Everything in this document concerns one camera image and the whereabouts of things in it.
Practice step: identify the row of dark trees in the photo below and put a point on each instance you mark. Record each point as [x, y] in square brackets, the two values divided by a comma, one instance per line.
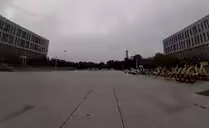
[125, 63]

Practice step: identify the grey paved plaza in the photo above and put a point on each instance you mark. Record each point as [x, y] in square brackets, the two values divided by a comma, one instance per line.
[102, 100]

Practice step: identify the row of yellow bicycles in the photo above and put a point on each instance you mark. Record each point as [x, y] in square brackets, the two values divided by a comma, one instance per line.
[182, 73]

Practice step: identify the white grid-window building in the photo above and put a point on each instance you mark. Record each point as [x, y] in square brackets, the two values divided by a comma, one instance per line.
[192, 38]

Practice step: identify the long grey building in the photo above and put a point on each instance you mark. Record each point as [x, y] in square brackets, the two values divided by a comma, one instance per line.
[15, 40]

